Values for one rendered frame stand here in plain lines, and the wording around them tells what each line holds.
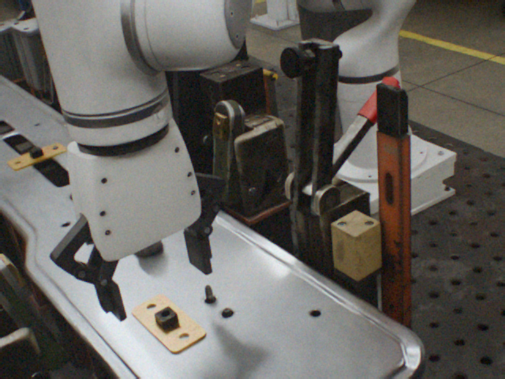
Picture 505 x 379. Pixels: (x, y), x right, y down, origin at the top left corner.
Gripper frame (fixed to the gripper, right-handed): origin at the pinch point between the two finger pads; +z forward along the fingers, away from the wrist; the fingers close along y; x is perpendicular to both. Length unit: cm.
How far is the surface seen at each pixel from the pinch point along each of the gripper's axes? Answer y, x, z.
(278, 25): -269, -326, 103
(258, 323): -6.2, 6.0, 5.1
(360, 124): -25.8, 0.5, -6.4
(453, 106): -235, -150, 105
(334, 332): -10.4, 11.9, 5.0
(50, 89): -17, -70, 4
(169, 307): -0.8, -0.7, 3.8
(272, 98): -37.0, -29.5, 2.1
